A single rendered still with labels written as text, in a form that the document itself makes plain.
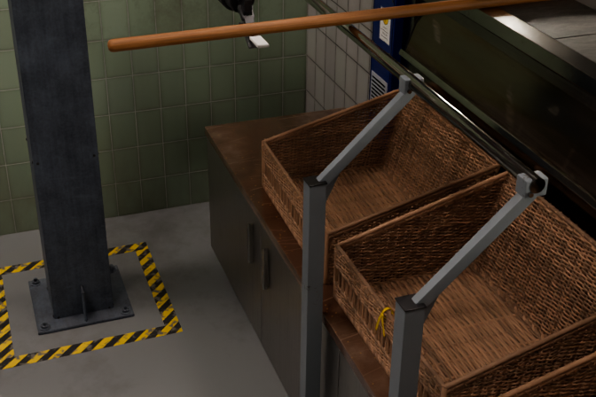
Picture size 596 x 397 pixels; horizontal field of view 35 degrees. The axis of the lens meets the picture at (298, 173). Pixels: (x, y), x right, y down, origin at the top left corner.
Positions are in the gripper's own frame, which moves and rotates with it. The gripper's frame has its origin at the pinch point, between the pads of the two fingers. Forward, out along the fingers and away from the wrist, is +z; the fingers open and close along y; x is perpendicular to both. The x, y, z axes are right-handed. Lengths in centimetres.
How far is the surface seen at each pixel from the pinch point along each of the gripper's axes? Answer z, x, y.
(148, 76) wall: -117, 5, 61
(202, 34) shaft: 9.5, 17.9, -1.2
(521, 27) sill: 25, -59, 0
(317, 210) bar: 44, 2, 30
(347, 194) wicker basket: -8, -30, 60
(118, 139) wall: -118, 18, 85
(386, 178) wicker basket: -13, -45, 60
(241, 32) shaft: 9.7, 8.5, -0.7
